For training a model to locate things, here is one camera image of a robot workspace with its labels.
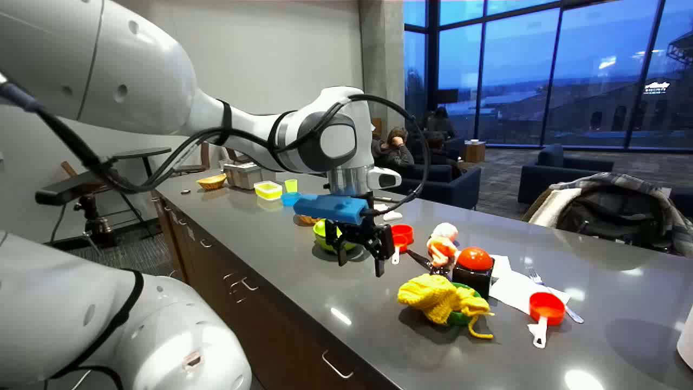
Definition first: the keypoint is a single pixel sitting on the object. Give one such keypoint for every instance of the orange ball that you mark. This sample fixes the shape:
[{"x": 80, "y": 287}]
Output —
[{"x": 474, "y": 258}]

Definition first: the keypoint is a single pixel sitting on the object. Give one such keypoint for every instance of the wooden cabinet with handles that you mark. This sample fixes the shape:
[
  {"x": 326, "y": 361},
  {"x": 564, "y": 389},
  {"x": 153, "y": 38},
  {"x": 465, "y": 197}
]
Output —
[{"x": 284, "y": 346}]

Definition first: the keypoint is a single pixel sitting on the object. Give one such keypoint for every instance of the plush toy white orange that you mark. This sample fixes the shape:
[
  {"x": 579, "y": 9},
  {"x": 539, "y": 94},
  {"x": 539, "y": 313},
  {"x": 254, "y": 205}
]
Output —
[{"x": 442, "y": 246}]

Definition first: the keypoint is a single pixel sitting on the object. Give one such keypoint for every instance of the white paper sheet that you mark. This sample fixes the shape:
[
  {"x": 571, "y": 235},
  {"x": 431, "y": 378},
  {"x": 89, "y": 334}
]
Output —
[{"x": 515, "y": 289}]

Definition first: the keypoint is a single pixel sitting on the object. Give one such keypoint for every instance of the bread piece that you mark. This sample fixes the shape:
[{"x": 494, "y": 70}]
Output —
[{"x": 212, "y": 183}]

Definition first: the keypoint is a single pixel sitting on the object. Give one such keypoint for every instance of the small green bowl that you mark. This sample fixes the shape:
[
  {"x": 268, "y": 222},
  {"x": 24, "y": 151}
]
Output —
[{"x": 470, "y": 307}]

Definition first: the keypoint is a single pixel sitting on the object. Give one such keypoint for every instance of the dark backpack on chair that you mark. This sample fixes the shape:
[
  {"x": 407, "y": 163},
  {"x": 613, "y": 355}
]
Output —
[{"x": 619, "y": 210}]

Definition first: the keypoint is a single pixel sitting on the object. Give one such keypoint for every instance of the lime green mixing bowl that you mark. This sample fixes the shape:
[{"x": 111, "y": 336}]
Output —
[{"x": 326, "y": 239}]

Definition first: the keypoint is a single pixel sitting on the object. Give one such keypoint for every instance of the black box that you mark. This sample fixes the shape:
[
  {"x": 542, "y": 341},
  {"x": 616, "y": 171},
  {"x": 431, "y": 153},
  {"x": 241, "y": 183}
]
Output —
[{"x": 478, "y": 281}]

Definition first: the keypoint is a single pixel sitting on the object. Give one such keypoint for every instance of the yellow plastic container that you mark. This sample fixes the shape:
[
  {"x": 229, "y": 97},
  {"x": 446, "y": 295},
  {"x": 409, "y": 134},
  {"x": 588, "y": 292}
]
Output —
[{"x": 268, "y": 192}]

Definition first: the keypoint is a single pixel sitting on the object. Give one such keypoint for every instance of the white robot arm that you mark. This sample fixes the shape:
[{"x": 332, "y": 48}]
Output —
[{"x": 101, "y": 63}]

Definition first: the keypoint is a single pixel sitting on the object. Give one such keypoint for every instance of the metal container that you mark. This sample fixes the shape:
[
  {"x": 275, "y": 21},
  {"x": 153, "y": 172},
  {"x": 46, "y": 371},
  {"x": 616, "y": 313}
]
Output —
[{"x": 243, "y": 177}]

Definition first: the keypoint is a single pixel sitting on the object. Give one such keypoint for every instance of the red measuring cup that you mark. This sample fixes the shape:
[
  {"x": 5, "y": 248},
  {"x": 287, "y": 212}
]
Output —
[
  {"x": 546, "y": 310},
  {"x": 401, "y": 239}
]

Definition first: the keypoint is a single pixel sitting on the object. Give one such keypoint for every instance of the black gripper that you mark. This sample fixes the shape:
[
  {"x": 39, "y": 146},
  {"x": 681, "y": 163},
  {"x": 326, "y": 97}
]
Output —
[{"x": 367, "y": 235}]

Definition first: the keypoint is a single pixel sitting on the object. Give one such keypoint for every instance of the yellow knitted cloth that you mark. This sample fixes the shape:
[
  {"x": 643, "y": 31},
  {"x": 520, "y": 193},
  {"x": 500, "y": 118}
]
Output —
[{"x": 433, "y": 295}]

